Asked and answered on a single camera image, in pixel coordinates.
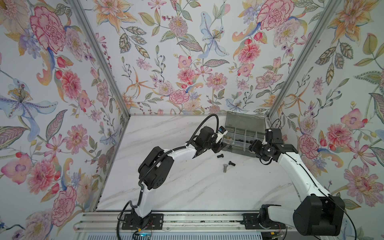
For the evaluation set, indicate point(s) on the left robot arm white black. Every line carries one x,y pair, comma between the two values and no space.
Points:
156,167

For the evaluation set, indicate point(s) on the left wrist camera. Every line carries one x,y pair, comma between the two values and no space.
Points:
222,131

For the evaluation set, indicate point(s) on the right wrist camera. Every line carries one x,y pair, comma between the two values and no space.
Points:
274,136

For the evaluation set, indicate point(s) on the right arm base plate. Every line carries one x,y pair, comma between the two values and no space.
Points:
254,222

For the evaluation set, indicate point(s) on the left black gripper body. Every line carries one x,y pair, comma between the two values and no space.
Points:
206,145

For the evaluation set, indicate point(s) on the grey plastic organizer box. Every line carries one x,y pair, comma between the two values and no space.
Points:
245,127

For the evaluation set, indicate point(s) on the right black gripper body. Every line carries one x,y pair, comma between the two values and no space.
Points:
263,150

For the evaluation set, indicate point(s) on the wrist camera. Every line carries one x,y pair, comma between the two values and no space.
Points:
274,136
222,131

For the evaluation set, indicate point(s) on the aluminium front rail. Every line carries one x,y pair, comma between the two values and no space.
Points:
175,221

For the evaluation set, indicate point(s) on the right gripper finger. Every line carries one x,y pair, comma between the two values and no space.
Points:
255,146
257,152

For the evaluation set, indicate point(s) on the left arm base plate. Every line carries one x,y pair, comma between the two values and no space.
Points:
135,222

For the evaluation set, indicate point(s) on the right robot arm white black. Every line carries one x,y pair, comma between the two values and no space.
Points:
319,213

